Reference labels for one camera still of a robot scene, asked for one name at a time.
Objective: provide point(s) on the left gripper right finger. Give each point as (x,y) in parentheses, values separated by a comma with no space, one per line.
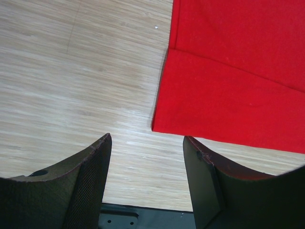
(227,195)

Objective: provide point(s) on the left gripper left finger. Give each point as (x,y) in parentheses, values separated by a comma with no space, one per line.
(66,195)

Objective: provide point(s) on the red t shirt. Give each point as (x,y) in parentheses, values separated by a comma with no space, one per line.
(235,73)

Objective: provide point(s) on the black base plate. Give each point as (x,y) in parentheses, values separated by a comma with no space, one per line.
(114,216)

